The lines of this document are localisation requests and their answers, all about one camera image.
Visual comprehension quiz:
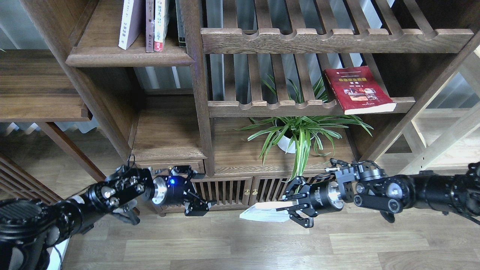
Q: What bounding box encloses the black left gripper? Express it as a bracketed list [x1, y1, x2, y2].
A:
[151, 165, 217, 216]

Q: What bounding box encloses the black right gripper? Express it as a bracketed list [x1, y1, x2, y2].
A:
[276, 176, 344, 228]

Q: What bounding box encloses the yellow green cover book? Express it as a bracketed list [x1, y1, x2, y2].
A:
[240, 201, 294, 222]

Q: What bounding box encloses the pale lavender white book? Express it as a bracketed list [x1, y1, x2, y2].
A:
[118, 0, 146, 50]

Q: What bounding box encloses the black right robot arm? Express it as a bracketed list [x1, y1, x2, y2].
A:
[278, 158, 480, 228]

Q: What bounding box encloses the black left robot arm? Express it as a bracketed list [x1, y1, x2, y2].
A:
[0, 164, 216, 270]

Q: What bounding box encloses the light wooden shelf rack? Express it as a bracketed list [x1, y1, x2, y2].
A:
[398, 48, 479, 174]

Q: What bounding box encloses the white plant pot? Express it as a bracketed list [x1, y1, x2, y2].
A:
[274, 117, 315, 156]

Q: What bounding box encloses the green spider plant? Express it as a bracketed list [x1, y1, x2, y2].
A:
[235, 74, 374, 188]

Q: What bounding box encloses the dark wooden bookshelf cabinet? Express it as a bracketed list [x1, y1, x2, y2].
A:
[22, 0, 480, 218]

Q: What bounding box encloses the red cover book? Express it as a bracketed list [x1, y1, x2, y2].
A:
[324, 66, 396, 115]

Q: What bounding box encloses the white bar on floor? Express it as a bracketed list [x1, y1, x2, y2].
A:
[47, 239, 70, 270]

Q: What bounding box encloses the dark thin upright book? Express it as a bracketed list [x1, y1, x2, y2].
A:
[175, 0, 187, 48]

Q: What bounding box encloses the white red upright book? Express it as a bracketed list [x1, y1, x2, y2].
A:
[154, 0, 170, 52]

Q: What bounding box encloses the brown spine upright book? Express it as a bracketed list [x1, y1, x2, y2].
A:
[145, 0, 155, 53]

